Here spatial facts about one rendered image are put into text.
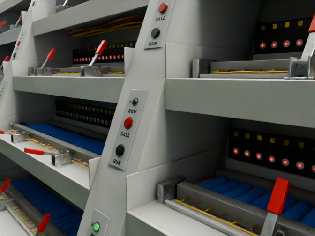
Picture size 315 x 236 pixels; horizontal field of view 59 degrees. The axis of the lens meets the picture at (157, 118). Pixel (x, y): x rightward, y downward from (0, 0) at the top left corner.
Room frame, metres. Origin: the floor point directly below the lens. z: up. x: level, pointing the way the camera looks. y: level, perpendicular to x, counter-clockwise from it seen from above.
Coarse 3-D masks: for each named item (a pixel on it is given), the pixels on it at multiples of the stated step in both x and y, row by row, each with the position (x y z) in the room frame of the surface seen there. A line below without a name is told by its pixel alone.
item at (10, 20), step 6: (6, 12) 1.45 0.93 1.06; (12, 12) 1.47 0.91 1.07; (18, 12) 1.48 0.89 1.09; (0, 18) 1.44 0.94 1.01; (6, 18) 1.45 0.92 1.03; (12, 18) 1.47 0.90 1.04; (18, 18) 1.49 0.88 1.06; (0, 24) 1.44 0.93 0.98; (6, 24) 1.46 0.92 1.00; (12, 24) 1.48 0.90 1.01; (18, 24) 1.50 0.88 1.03; (0, 30) 1.45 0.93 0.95; (6, 30) 1.47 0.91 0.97; (0, 48) 1.47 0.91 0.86; (6, 48) 1.49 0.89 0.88; (0, 54) 1.48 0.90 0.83; (6, 54) 1.49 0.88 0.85; (0, 60) 1.48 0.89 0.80
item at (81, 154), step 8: (16, 128) 0.89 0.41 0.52; (24, 128) 0.85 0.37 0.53; (32, 136) 0.79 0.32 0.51; (40, 136) 0.75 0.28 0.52; (48, 136) 0.74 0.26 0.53; (40, 144) 0.71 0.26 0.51; (48, 144) 0.70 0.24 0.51; (56, 144) 0.68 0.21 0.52; (64, 144) 0.65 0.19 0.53; (80, 152) 0.59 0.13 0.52; (88, 152) 0.59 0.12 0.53; (72, 160) 0.58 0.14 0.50; (80, 160) 0.60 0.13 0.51; (88, 160) 0.57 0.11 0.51; (88, 168) 0.54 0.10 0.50
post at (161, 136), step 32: (192, 0) 0.40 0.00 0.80; (224, 0) 0.45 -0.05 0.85; (256, 0) 0.52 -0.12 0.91; (192, 32) 0.41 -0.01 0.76; (224, 32) 0.47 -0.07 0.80; (160, 64) 0.41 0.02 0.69; (128, 96) 0.44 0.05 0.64; (160, 96) 0.40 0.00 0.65; (160, 128) 0.41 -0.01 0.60; (192, 128) 0.46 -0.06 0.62; (224, 128) 0.52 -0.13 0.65; (128, 160) 0.41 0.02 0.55; (160, 160) 0.42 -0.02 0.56; (96, 192) 0.45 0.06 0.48
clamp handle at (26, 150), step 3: (24, 150) 0.54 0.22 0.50; (27, 150) 0.54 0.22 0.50; (30, 150) 0.54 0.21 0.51; (33, 150) 0.54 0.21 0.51; (36, 150) 0.55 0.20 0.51; (39, 150) 0.55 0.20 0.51; (42, 150) 0.56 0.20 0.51; (60, 150) 0.58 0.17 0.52; (30, 153) 0.54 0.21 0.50; (33, 153) 0.54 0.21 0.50; (36, 153) 0.55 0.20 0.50; (39, 153) 0.55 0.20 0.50; (42, 153) 0.56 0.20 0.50; (45, 153) 0.56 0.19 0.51; (48, 153) 0.57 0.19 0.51; (51, 153) 0.57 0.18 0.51; (60, 153) 0.58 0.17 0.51
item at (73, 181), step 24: (0, 120) 0.91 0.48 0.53; (24, 120) 0.95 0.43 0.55; (72, 120) 0.89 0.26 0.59; (0, 144) 0.84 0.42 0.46; (24, 144) 0.76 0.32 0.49; (24, 168) 0.70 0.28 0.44; (48, 168) 0.58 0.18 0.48; (72, 168) 0.57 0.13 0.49; (96, 168) 0.46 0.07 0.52; (72, 192) 0.52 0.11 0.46
